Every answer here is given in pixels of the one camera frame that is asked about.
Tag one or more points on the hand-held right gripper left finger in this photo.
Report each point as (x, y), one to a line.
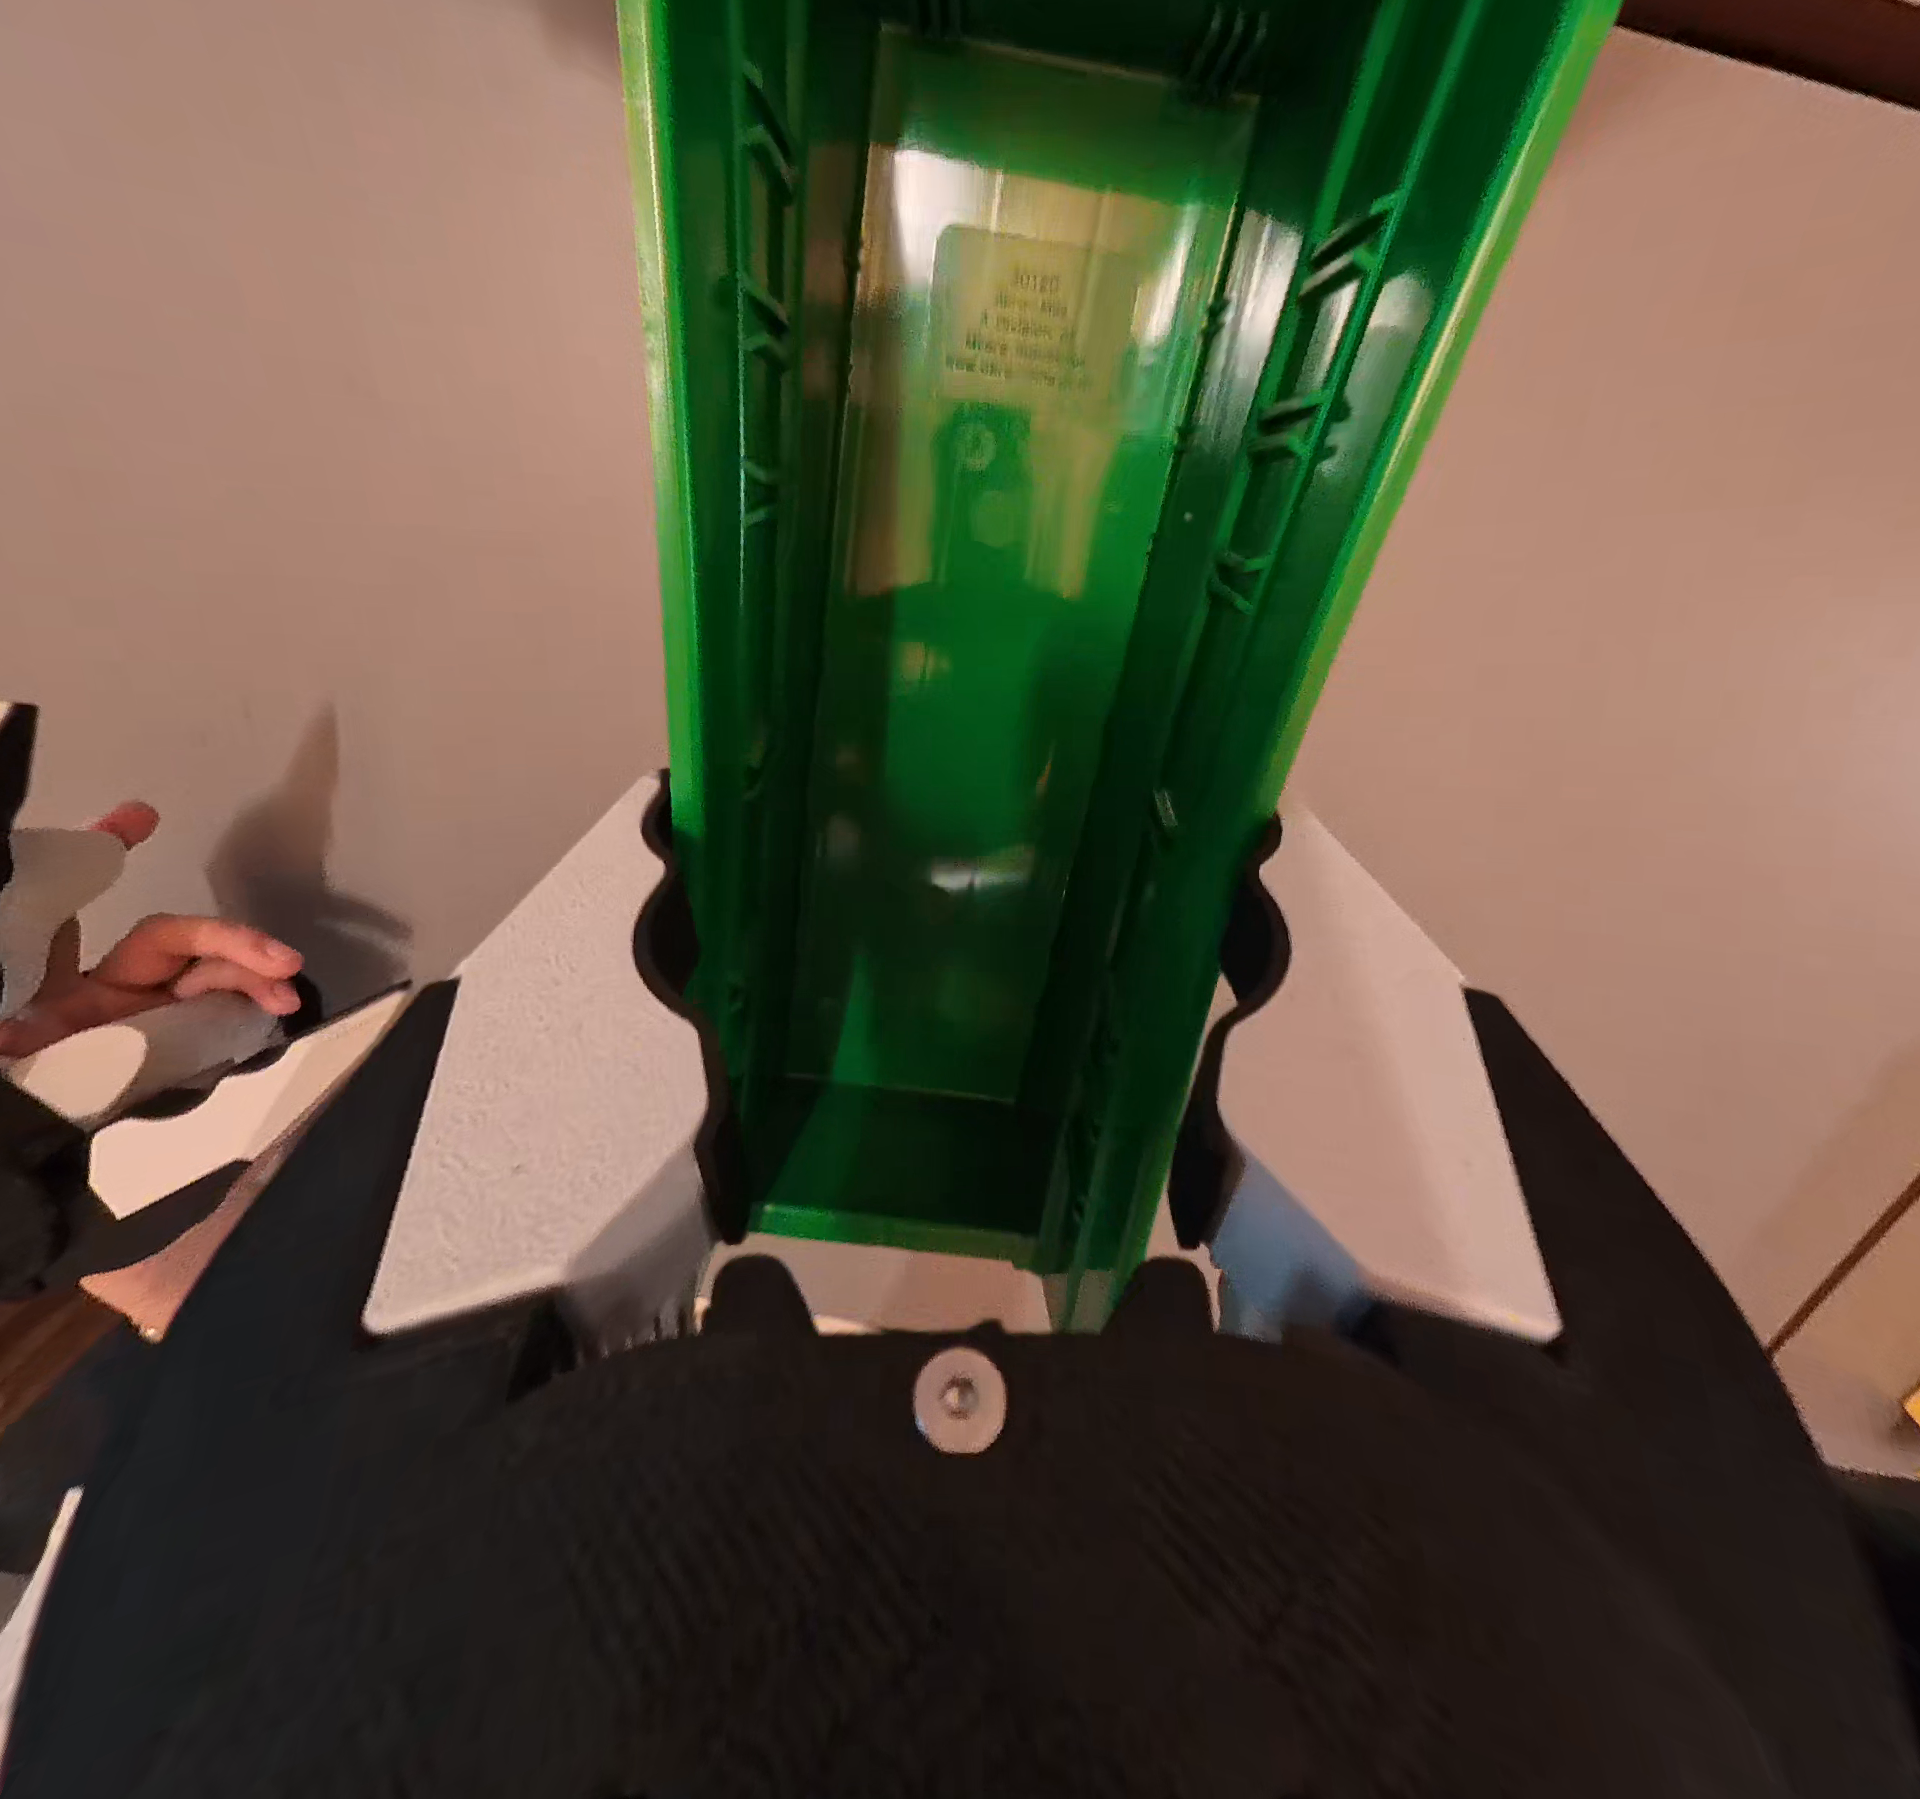
(541, 1141)

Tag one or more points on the green plastic bin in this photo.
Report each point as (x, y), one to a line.
(992, 779)

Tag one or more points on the person's left forearm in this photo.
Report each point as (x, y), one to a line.
(197, 1274)

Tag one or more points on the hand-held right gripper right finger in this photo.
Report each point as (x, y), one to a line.
(1381, 1141)

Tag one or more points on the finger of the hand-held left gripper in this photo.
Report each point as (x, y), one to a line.
(210, 1141)
(33, 899)

